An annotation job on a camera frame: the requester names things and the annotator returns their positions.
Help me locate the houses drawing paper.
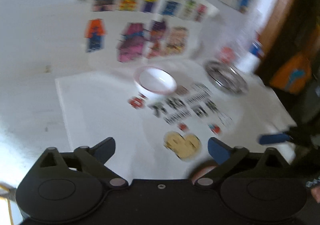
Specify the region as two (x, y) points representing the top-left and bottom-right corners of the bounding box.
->
(83, 0), (219, 67)

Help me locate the white printed table mat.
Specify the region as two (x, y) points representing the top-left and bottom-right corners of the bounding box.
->
(56, 61), (295, 181)

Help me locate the rear steel plate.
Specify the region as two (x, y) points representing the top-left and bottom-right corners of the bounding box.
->
(204, 61), (248, 95)

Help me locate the wooden door frame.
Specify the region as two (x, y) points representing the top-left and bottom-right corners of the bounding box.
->
(254, 0), (311, 73)

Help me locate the orange dress painting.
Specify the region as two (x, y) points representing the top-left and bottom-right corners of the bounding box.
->
(269, 53), (312, 94)

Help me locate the white red-rimmed bowl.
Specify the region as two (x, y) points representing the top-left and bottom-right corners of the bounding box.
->
(133, 66), (177, 101)

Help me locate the clear plastic bag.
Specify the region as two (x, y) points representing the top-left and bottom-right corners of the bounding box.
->
(217, 13), (260, 64)

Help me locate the person's right hand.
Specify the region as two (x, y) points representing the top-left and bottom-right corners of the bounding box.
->
(311, 178), (320, 203)

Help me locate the white bottle blue cap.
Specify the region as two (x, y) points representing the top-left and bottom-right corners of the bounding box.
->
(235, 40), (264, 74)

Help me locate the white floral bowl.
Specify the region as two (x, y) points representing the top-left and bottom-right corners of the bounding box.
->
(191, 166), (216, 184)

